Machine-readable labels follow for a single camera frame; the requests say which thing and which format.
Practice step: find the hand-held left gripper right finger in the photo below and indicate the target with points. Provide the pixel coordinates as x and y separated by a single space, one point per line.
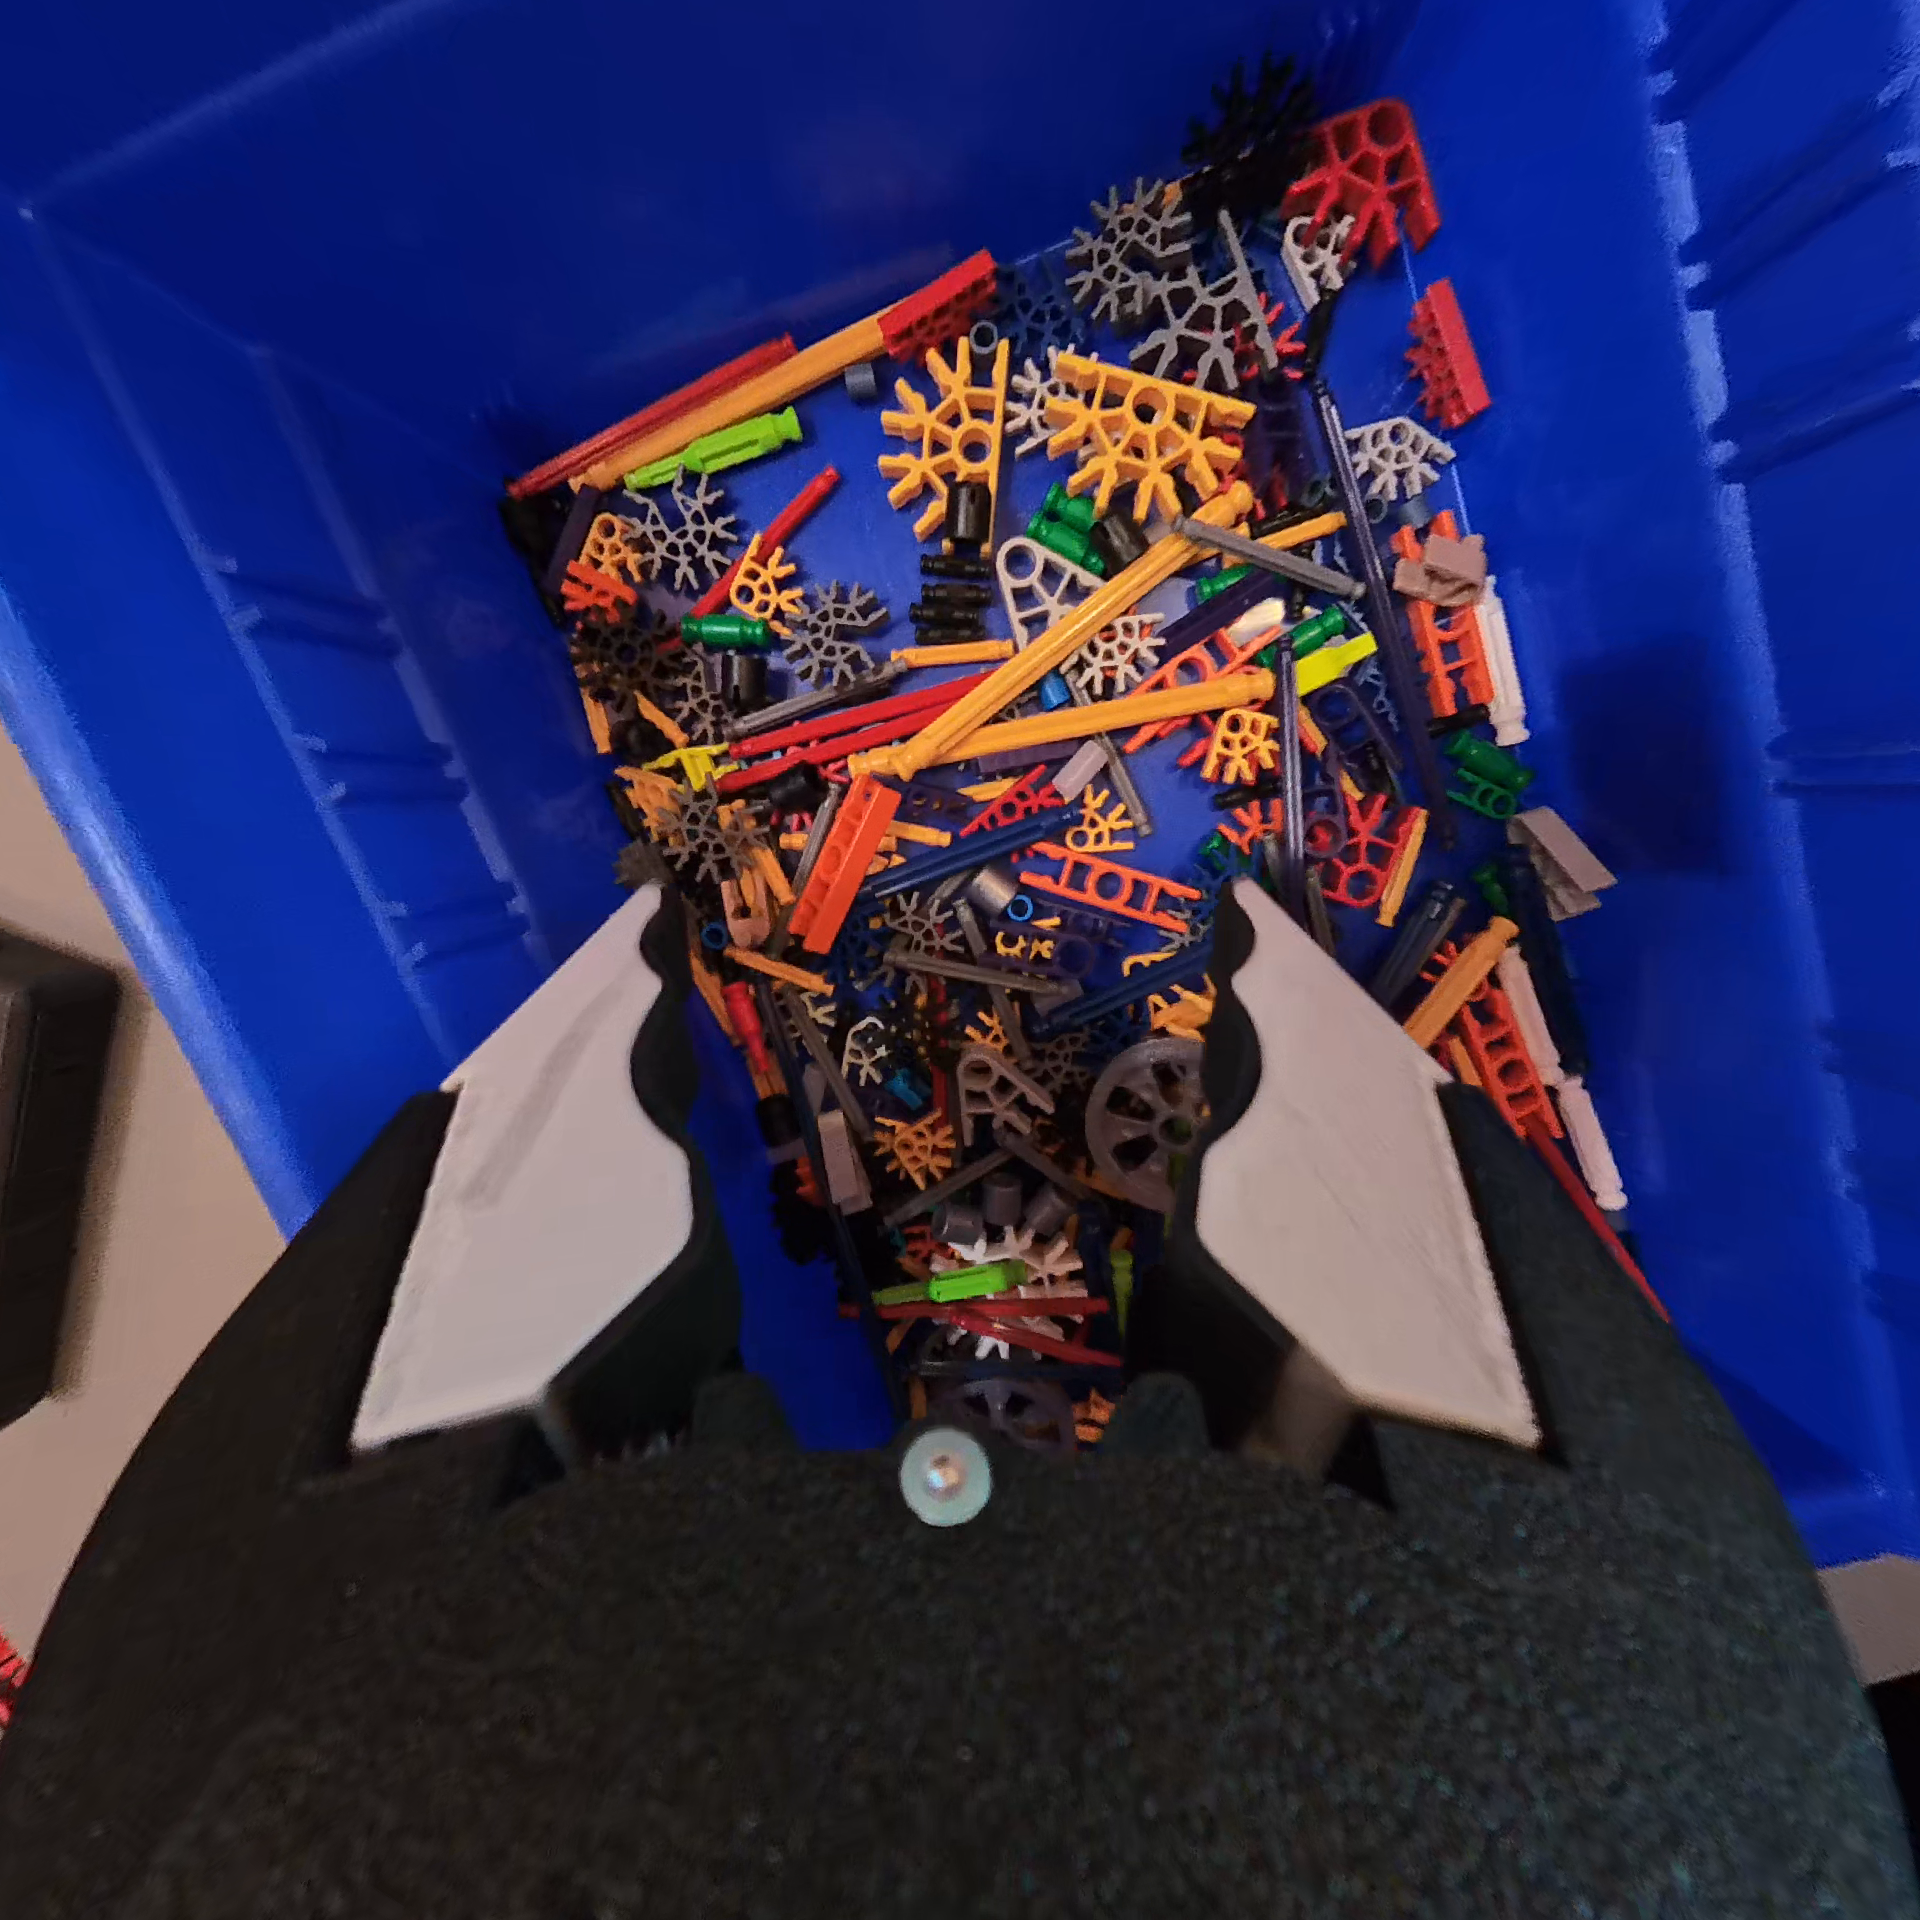
1349 1245

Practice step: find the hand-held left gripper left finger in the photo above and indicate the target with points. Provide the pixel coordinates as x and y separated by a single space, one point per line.
524 1200

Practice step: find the grey pulley wheel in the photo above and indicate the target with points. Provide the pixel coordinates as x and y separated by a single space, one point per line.
1005 1410

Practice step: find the long orange rod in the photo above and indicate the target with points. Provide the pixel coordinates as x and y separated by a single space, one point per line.
1051 639
1079 728

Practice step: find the blue plastic bin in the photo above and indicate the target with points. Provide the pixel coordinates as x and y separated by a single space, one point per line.
301 451

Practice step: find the pile of colourful construction pieces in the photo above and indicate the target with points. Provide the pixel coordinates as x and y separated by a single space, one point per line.
1141 435

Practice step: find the large grey spoked wheel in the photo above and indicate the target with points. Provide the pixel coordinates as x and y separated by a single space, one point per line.
1125 1125

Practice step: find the black flat device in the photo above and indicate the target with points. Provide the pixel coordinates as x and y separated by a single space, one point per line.
54 1171

